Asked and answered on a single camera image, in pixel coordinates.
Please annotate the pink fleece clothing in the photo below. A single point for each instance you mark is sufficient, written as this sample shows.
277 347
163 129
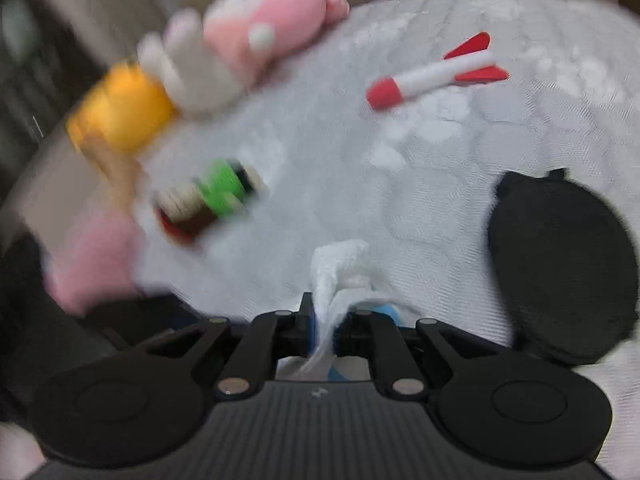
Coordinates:
95 260

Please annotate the red and white foam rocket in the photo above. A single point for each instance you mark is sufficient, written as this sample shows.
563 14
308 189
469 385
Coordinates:
430 76

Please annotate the orange plush toy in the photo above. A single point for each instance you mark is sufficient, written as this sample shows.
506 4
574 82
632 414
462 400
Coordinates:
125 105

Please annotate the white knitted cloth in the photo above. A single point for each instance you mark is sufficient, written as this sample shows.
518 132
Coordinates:
332 270

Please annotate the blue wet wipe packet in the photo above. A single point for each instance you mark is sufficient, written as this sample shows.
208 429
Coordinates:
388 313

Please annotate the crochet doll green sweater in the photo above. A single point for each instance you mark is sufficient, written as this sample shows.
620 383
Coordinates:
222 186

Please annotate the black cloth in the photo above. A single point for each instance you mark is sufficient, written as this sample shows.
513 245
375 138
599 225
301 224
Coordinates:
560 260

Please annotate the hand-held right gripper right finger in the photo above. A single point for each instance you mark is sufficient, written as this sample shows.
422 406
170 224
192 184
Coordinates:
358 343

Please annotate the pink white plush bunny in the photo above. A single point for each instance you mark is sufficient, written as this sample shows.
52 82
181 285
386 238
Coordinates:
280 15

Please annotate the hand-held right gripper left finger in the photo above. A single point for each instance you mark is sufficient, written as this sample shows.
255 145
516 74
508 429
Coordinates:
309 331

